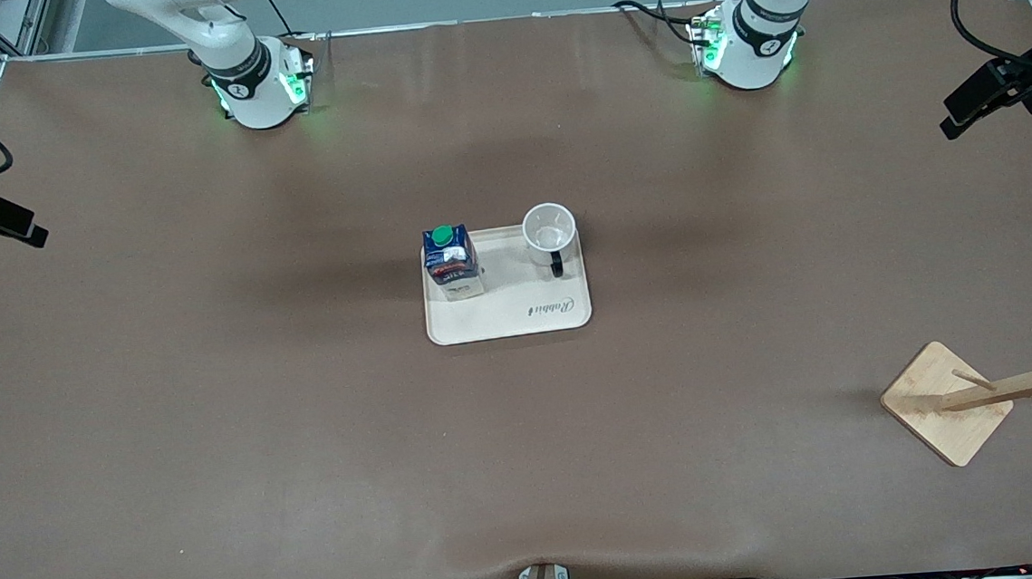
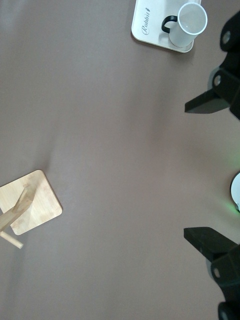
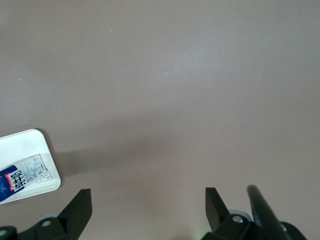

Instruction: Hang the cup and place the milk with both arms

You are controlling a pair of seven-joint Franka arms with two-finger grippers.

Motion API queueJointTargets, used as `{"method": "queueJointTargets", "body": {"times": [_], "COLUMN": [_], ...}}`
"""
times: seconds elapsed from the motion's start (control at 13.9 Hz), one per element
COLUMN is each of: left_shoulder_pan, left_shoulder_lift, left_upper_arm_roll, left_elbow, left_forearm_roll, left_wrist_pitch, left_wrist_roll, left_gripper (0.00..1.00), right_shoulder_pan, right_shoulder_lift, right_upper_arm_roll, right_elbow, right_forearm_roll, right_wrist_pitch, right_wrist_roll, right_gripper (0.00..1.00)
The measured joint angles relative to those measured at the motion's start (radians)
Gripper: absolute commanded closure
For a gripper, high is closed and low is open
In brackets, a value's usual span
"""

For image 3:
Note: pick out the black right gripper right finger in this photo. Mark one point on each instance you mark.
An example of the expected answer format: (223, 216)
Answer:
(217, 217)

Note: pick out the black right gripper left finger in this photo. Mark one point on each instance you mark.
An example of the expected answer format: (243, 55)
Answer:
(67, 220)

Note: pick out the blue white milk carton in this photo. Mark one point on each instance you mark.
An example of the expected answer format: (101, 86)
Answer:
(15, 182)

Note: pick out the cream plastic tray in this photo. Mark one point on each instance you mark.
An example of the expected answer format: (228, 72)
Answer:
(25, 145)

